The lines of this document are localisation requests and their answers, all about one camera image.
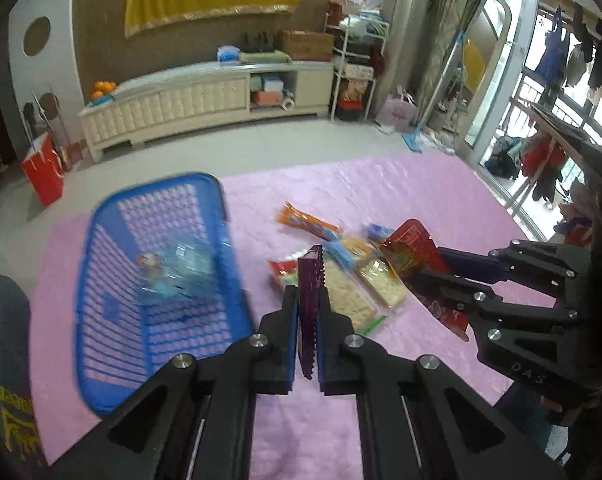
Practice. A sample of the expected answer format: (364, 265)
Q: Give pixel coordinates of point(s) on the cardboard box on cabinet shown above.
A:
(307, 46)

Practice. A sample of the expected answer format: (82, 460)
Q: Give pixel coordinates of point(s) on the blue mop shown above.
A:
(410, 138)

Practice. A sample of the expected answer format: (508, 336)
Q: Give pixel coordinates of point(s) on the white metal shelf rack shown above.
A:
(359, 47)

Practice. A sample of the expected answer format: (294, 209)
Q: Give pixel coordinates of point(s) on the blue plastic basket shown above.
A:
(118, 342)

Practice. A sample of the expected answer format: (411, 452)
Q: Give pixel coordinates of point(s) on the dark red snack bag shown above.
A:
(409, 250)

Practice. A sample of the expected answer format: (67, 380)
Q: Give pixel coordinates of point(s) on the green folded cloth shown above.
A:
(269, 57)

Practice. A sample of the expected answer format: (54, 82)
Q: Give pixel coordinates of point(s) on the red green-label snack bag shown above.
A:
(284, 272)

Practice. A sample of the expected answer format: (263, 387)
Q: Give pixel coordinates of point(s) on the orange sausage snack packet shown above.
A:
(291, 216)

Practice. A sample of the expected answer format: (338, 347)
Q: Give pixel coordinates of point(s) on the large cracker pack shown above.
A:
(347, 297)

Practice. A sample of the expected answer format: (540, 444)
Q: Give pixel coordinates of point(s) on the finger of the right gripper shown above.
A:
(522, 261)
(486, 310)

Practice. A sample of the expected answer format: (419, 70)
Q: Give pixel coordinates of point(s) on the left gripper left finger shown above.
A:
(194, 418)

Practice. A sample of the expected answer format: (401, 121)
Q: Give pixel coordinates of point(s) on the pink gift bag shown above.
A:
(397, 112)

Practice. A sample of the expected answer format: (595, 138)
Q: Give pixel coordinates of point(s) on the cream TV cabinet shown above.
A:
(204, 95)

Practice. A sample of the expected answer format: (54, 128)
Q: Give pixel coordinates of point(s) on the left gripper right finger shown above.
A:
(417, 418)

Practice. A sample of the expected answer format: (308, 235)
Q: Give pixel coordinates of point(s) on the pink fluffy mat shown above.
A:
(435, 189)

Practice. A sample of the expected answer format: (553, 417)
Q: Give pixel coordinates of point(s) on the blue-end cookie packet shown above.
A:
(349, 252)

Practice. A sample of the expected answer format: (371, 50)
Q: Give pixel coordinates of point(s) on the red paper bag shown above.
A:
(43, 168)

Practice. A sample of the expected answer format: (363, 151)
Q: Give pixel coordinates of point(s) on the blue-grey wafer bar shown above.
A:
(378, 234)

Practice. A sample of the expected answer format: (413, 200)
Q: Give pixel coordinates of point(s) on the oranges on plate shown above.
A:
(102, 88)

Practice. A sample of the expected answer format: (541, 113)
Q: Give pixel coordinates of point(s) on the small cracker pack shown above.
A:
(381, 280)

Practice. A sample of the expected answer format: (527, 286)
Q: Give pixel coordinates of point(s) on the blue clear snack bag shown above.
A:
(181, 271)

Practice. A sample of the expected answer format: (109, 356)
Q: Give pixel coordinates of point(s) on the purple snack packet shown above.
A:
(310, 283)

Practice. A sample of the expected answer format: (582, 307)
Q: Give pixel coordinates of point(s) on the blue tissue pack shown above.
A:
(228, 55)

